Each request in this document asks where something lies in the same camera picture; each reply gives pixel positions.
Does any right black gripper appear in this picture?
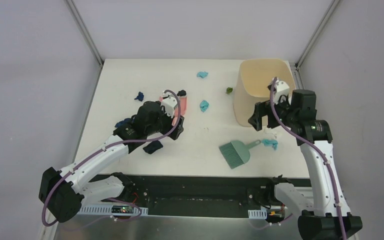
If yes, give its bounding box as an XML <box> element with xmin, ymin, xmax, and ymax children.
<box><xmin>248</xmin><ymin>93</ymin><xmax>298</xmax><ymax>131</ymax></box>

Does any pink plastic dustpan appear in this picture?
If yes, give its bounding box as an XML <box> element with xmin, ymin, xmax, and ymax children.
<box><xmin>159</xmin><ymin>92</ymin><xmax>188</xmax><ymax>126</ymax></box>

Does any green hand brush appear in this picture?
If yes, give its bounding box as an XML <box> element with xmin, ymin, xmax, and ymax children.
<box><xmin>218</xmin><ymin>140</ymin><xmax>262</xmax><ymax>169</ymax></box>

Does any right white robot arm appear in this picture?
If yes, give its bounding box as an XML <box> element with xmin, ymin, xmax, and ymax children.
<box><xmin>248</xmin><ymin>89</ymin><xmax>363</xmax><ymax>240</ymax></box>

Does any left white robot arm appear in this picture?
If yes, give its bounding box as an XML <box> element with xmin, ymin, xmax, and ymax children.
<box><xmin>38</xmin><ymin>97</ymin><xmax>187</xmax><ymax>227</ymax></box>

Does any dark blue paper scrap near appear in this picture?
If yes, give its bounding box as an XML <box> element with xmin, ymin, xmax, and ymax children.
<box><xmin>114</xmin><ymin>118</ymin><xmax>133</xmax><ymax>129</ymax></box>

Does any dark blue paper scrap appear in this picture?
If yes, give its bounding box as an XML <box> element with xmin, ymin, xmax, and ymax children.
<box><xmin>134</xmin><ymin>91</ymin><xmax>145</xmax><ymax>102</ymax></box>
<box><xmin>114</xmin><ymin>118</ymin><xmax>133</xmax><ymax>129</ymax></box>

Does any dark blue paper scrap far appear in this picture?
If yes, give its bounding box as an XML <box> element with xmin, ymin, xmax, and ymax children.
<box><xmin>134</xmin><ymin>91</ymin><xmax>145</xmax><ymax>102</ymax></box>

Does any black paper scrap near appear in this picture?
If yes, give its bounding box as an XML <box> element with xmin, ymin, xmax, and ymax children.
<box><xmin>143</xmin><ymin>140</ymin><xmax>164</xmax><ymax>155</ymax></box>

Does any black paper scrap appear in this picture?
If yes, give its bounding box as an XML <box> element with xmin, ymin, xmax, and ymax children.
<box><xmin>143</xmin><ymin>140</ymin><xmax>164</xmax><ymax>155</ymax></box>
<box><xmin>176</xmin><ymin>90</ymin><xmax>187</xmax><ymax>97</ymax></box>

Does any light blue paper scrap right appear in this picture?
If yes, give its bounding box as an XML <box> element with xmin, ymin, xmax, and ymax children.
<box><xmin>261</xmin><ymin>138</ymin><xmax>279</xmax><ymax>151</ymax></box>

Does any light blue paper scrap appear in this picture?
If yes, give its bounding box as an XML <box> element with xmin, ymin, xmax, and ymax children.
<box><xmin>199</xmin><ymin>100</ymin><xmax>210</xmax><ymax>113</ymax></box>
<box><xmin>196</xmin><ymin>71</ymin><xmax>209</xmax><ymax>79</ymax></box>
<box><xmin>261</xmin><ymin>138</ymin><xmax>279</xmax><ymax>151</ymax></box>

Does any black paper scrap far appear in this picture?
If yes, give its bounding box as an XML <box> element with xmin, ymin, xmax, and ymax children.
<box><xmin>176</xmin><ymin>90</ymin><xmax>187</xmax><ymax>97</ymax></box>

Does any beige waste bin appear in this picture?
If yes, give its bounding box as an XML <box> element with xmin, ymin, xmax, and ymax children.
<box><xmin>233</xmin><ymin>58</ymin><xmax>296</xmax><ymax>127</ymax></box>

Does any light blue paper scrap middle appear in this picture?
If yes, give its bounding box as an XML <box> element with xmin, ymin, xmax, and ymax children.
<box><xmin>199</xmin><ymin>100</ymin><xmax>210</xmax><ymax>113</ymax></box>

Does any green paper scrap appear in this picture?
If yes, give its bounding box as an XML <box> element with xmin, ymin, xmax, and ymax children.
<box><xmin>225</xmin><ymin>87</ymin><xmax>234</xmax><ymax>95</ymax></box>

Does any light blue paper scrap far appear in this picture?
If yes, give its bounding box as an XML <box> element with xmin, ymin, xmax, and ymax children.
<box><xmin>196</xmin><ymin>71</ymin><xmax>209</xmax><ymax>79</ymax></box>

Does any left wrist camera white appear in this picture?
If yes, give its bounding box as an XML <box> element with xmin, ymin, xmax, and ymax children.
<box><xmin>160</xmin><ymin>95</ymin><xmax>178</xmax><ymax>118</ymax></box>

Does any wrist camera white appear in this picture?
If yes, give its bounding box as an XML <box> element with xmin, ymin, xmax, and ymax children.
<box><xmin>160</xmin><ymin>95</ymin><xmax>178</xmax><ymax>118</ymax></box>
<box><xmin>269</xmin><ymin>77</ymin><xmax>290</xmax><ymax>105</ymax></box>

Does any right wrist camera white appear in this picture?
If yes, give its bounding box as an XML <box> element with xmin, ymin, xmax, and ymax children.
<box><xmin>269</xmin><ymin>77</ymin><xmax>290</xmax><ymax>105</ymax></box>

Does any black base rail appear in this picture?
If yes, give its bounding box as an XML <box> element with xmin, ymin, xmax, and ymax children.
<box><xmin>116</xmin><ymin>174</ymin><xmax>311</xmax><ymax>219</ymax></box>

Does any right white cable duct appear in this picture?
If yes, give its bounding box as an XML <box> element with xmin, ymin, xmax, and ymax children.
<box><xmin>247</xmin><ymin>208</ymin><xmax>268</xmax><ymax>220</ymax></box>

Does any white cable duct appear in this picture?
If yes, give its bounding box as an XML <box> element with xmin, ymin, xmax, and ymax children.
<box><xmin>247</xmin><ymin>208</ymin><xmax>268</xmax><ymax>220</ymax></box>
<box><xmin>77</xmin><ymin>204</ymin><xmax>149</xmax><ymax>217</ymax></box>

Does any left white cable duct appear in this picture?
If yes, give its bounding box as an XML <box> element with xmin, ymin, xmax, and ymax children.
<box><xmin>77</xmin><ymin>204</ymin><xmax>149</xmax><ymax>217</ymax></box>

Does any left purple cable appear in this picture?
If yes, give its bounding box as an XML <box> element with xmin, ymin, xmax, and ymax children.
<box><xmin>41</xmin><ymin>89</ymin><xmax>182</xmax><ymax>228</ymax></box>

